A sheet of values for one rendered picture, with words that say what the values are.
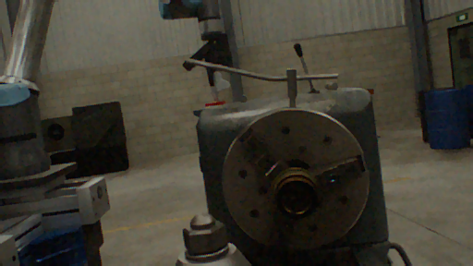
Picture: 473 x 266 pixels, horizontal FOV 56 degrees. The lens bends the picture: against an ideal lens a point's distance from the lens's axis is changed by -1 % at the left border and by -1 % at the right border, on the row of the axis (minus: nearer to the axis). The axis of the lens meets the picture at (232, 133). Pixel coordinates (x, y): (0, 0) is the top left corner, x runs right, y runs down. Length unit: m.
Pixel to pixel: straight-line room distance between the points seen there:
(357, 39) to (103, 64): 6.40
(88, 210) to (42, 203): 0.11
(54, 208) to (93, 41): 10.22
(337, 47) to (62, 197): 10.97
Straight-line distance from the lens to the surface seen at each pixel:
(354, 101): 1.13
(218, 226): 0.39
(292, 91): 0.98
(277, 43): 11.38
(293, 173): 0.85
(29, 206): 1.18
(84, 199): 1.12
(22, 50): 1.35
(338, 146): 0.96
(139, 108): 11.00
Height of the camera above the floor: 1.28
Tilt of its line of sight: 5 degrees down
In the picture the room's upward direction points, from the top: 8 degrees counter-clockwise
